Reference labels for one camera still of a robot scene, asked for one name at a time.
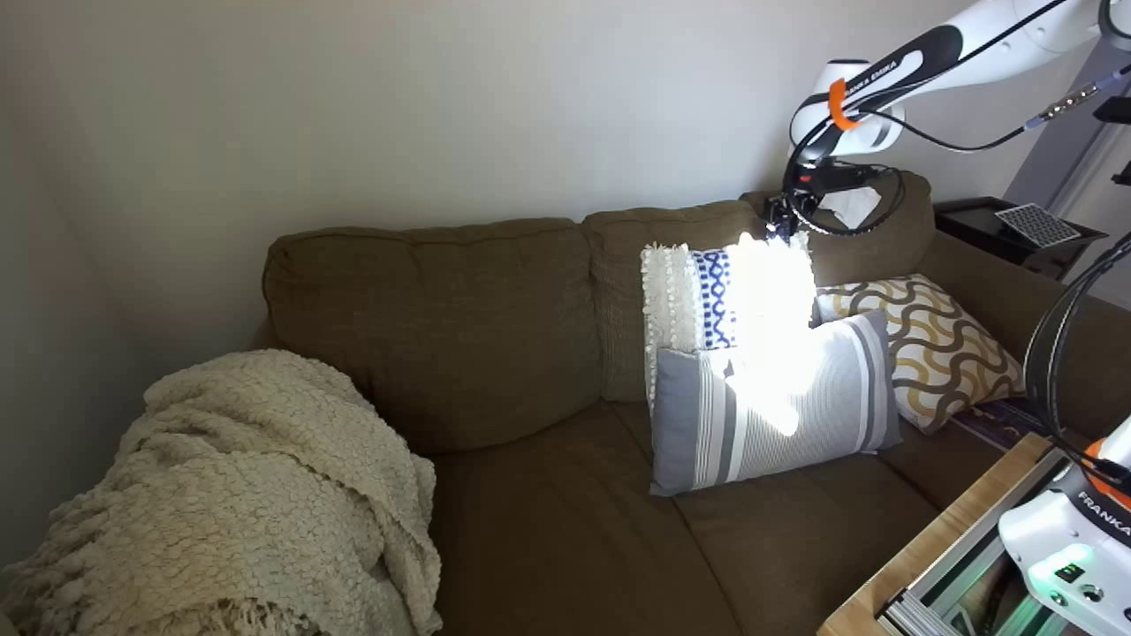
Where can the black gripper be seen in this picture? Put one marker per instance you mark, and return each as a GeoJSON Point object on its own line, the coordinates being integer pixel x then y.
{"type": "Point", "coordinates": [793, 206]}

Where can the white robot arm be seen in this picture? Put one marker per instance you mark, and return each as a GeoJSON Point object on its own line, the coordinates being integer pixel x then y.
{"type": "Point", "coordinates": [1071, 538]}

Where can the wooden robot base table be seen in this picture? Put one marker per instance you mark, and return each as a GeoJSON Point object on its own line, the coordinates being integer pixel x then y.
{"type": "Point", "coordinates": [989, 496]}

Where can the white and blue pillow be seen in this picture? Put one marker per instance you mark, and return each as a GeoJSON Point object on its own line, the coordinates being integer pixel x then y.
{"type": "Point", "coordinates": [751, 293]}

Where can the grey striped pillow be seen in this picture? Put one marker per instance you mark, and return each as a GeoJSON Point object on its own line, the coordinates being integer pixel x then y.
{"type": "Point", "coordinates": [727, 413]}

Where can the yellow grey wave pillow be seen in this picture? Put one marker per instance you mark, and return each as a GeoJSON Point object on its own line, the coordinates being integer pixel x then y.
{"type": "Point", "coordinates": [943, 358]}

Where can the white cloth on sofa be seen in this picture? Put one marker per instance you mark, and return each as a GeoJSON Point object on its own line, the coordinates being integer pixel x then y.
{"type": "Point", "coordinates": [852, 208]}

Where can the black side table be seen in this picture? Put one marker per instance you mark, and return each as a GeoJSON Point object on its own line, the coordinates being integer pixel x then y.
{"type": "Point", "coordinates": [978, 219]}

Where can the grey pad on table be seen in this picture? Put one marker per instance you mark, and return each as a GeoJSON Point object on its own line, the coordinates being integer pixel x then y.
{"type": "Point", "coordinates": [1037, 223]}

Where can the brown fabric sofa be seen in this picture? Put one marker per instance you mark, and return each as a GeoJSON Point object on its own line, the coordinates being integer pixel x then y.
{"type": "Point", "coordinates": [514, 358]}

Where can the cream knitted blanket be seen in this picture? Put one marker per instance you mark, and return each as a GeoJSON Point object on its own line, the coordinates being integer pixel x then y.
{"type": "Point", "coordinates": [255, 496]}

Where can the aluminium frame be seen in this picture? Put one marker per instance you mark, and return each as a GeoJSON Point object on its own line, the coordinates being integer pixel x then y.
{"type": "Point", "coordinates": [975, 586]}

